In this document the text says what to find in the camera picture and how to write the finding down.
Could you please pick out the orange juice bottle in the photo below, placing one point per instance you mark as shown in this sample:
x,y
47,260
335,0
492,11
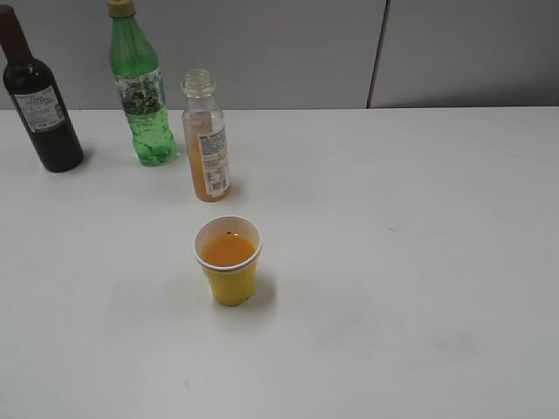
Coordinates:
x,y
204,130

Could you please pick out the dark red wine bottle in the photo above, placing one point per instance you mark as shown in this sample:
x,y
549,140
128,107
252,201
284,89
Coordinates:
x,y
35,94

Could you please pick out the yellow paper cup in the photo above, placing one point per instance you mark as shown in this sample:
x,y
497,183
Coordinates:
x,y
227,249

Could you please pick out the green plastic soda bottle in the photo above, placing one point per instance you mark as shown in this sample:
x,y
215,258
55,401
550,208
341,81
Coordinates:
x,y
138,78

